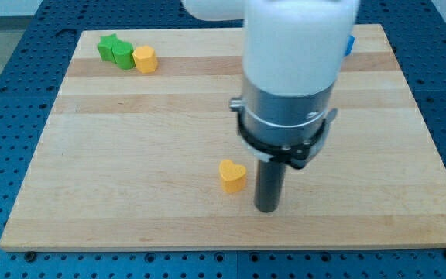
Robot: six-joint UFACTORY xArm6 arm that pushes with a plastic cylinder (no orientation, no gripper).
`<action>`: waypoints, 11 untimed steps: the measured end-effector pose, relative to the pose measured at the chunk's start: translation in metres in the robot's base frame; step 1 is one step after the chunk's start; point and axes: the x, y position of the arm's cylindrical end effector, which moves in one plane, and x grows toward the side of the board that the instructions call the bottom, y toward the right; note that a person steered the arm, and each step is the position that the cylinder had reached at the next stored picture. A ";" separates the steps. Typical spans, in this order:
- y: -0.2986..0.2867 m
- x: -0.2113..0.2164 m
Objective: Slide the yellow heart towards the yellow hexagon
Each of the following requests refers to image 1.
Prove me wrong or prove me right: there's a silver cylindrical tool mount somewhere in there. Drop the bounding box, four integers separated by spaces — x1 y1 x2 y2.
229 79 337 170

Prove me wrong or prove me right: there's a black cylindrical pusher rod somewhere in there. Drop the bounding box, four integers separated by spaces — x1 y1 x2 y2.
254 160 286 213

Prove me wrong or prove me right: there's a yellow heart block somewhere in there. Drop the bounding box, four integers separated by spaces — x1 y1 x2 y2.
218 159 247 194

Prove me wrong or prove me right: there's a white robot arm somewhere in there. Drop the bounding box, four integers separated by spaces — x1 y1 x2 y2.
182 0 360 212

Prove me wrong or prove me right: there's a yellow hexagon block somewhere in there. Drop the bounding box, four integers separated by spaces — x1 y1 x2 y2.
132 45 158 74

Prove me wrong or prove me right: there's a blue block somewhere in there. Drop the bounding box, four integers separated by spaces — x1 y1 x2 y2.
345 35 355 57

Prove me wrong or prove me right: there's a wooden board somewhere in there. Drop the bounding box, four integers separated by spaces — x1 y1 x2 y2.
0 24 446 252

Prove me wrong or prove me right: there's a green cylinder block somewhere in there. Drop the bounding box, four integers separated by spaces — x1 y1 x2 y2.
112 41 135 70

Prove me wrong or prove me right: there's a green star block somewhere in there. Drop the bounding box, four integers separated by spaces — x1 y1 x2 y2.
97 33 119 64

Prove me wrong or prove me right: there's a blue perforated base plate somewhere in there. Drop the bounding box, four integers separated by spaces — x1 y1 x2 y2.
0 0 446 278

